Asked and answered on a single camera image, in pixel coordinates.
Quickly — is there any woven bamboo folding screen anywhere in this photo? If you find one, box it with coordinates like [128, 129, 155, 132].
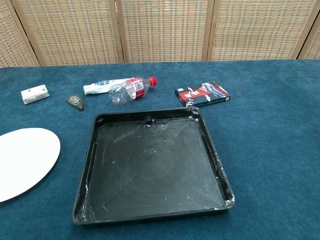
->
[0, 0, 320, 67]

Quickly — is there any clear plastic bottle red cap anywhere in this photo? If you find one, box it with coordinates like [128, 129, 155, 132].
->
[108, 76, 158, 107]

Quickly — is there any small white rectangular box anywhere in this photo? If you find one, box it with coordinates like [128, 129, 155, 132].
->
[20, 84, 51, 105]

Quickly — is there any white toothpaste tube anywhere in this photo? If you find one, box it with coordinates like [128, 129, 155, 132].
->
[83, 78, 131, 96]

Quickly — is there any blue table cloth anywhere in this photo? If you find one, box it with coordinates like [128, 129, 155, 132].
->
[0, 58, 320, 240]

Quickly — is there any black square plastic tray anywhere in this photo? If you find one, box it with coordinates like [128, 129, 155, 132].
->
[72, 106, 236, 227]

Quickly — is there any dark playing card box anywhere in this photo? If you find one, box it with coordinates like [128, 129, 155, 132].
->
[174, 80, 232, 108]

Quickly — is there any white round plate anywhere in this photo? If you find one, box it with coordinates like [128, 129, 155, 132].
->
[0, 127, 62, 203]

